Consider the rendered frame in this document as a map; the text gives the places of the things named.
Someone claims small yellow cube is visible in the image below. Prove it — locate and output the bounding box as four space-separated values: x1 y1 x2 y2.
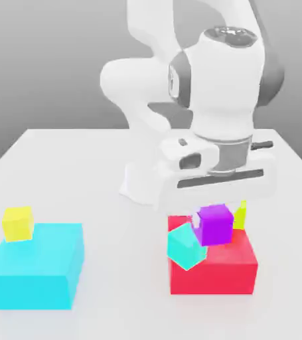
1 205 35 243

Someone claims large red box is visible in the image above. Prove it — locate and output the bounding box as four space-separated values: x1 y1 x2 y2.
167 214 259 296

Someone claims large cyan box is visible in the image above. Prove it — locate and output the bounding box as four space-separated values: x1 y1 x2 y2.
0 222 85 311

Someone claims small lime cube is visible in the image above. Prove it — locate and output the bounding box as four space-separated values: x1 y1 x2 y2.
232 200 248 231

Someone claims small purple cube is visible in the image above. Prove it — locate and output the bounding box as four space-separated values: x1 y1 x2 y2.
192 203 235 247

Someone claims small turquoise cube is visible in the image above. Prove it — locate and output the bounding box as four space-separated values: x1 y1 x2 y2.
167 222 208 272

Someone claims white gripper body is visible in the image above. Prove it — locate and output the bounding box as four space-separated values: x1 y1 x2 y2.
154 152 277 213

